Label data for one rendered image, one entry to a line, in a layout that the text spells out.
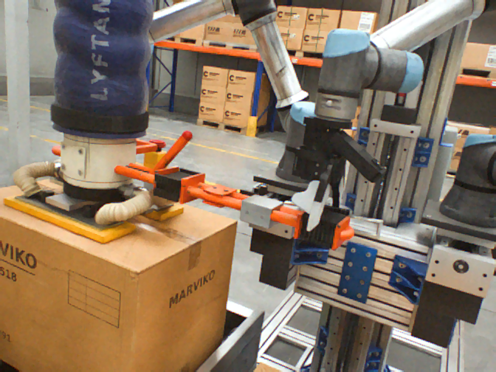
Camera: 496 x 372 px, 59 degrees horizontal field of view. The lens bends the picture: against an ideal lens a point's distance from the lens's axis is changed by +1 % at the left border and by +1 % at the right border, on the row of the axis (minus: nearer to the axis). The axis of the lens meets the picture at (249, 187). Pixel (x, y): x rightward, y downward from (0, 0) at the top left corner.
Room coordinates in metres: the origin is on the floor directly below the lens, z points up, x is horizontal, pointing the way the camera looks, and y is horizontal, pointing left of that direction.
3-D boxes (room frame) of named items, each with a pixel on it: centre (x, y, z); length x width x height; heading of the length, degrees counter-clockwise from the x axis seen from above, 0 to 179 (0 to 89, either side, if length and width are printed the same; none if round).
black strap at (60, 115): (1.06, 0.38, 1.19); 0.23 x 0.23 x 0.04
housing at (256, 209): (0.85, -0.03, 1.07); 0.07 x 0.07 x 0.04; 64
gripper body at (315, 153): (0.81, -0.13, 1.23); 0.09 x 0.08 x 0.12; 64
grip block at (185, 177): (0.95, 0.16, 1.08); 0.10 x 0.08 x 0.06; 154
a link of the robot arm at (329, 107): (0.80, -0.14, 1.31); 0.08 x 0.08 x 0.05
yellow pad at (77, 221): (0.98, 0.43, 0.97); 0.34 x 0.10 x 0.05; 64
